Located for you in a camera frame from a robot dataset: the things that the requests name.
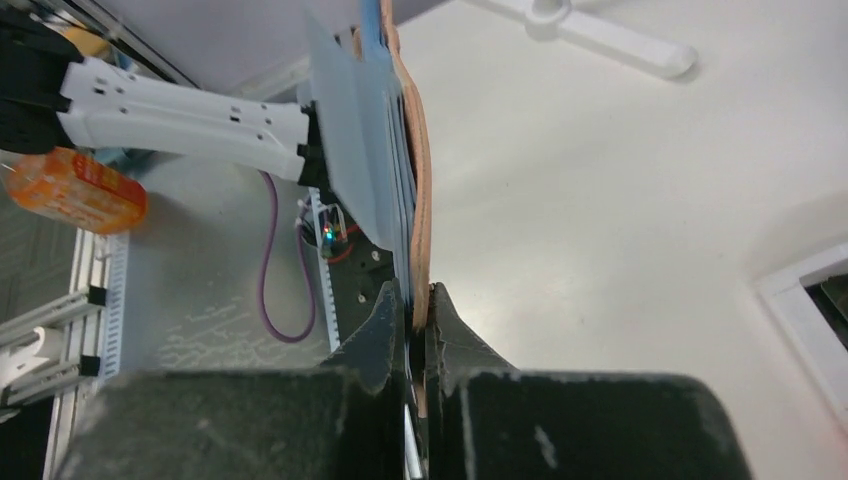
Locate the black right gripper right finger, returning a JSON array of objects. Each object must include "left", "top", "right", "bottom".
[{"left": 425, "top": 283, "right": 752, "bottom": 479}]

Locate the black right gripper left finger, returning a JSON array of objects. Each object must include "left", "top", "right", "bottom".
[{"left": 57, "top": 281, "right": 405, "bottom": 479}]

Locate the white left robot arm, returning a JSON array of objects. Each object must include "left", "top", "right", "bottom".
[{"left": 1, "top": 10, "right": 329, "bottom": 189}]

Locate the white plastic bin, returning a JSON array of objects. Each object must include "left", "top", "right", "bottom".
[{"left": 756, "top": 243, "right": 847, "bottom": 429}]

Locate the orange drink bottle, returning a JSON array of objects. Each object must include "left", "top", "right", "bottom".
[{"left": 1, "top": 148, "right": 148, "bottom": 235}]

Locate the silver clothes rack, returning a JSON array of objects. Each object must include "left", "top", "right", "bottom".
[{"left": 474, "top": 0, "right": 699, "bottom": 79}]

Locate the white slotted cable duct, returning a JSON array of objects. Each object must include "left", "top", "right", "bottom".
[{"left": 308, "top": 187, "right": 341, "bottom": 353}]

